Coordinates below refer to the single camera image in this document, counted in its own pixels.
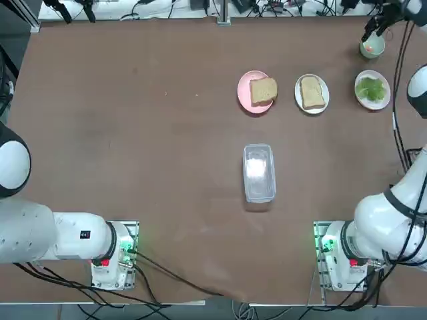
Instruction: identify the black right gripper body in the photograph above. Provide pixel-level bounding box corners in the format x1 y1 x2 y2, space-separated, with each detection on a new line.
382 0 408 23

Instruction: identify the pale green bowl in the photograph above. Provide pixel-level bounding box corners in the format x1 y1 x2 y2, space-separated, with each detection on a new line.
359 34 386 61

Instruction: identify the green lettuce leaf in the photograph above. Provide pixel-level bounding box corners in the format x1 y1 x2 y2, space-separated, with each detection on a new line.
356 77 388 101

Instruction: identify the brown bread slice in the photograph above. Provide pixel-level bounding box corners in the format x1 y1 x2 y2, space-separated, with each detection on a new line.
249 77 278 107
300 76 327 109

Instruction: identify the white round plate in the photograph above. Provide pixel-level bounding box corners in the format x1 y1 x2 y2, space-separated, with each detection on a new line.
354 69 392 111
294 73 330 115

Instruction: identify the pink round plate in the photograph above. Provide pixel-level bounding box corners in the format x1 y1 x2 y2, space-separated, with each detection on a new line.
237 70 277 115

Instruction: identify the clear plastic container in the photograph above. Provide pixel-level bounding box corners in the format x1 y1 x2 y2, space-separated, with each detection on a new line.
242 143 277 203

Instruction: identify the black tripod leg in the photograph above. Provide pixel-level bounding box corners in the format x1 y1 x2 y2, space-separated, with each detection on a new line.
43 0 73 24
78 0 97 23

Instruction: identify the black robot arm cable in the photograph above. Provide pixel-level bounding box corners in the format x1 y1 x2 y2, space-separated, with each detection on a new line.
390 19 418 177

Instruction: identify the black wire cup rack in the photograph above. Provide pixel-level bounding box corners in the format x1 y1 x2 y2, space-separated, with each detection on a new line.
405 148 423 171

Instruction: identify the aluminium frame post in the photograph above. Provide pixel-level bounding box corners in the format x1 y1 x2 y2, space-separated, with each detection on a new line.
216 0 232 26

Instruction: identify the black base cable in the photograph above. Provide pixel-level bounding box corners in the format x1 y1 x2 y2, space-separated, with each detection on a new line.
131 249 234 299

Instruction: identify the aluminium corner bracket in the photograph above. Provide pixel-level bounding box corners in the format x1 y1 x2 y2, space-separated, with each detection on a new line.
19 13 41 33

